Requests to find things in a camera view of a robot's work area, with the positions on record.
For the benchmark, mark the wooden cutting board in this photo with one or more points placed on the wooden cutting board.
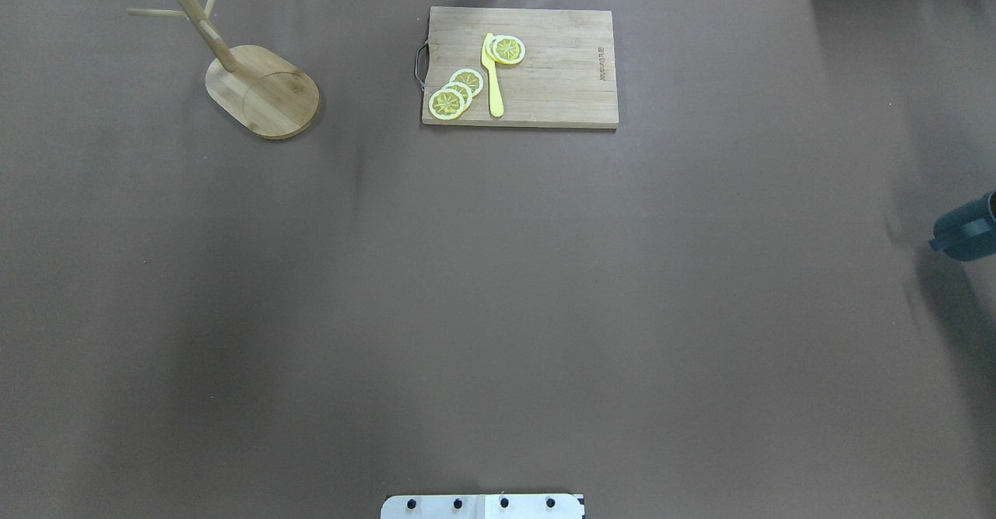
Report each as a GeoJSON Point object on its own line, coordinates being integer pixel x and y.
{"type": "Point", "coordinates": [566, 80]}

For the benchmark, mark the wooden cup rack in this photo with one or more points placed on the wooden cup rack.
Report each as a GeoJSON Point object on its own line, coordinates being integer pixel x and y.
{"type": "Point", "coordinates": [264, 92]}

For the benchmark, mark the white pedestal column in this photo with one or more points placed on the white pedestal column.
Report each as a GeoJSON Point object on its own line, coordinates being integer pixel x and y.
{"type": "Point", "coordinates": [495, 505]}

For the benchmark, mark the dark blue mug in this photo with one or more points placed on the dark blue mug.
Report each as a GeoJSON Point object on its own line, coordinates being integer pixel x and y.
{"type": "Point", "coordinates": [968, 232]}

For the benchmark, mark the yellow plastic knife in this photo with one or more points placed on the yellow plastic knife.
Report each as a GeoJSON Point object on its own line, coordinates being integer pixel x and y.
{"type": "Point", "coordinates": [495, 99]}

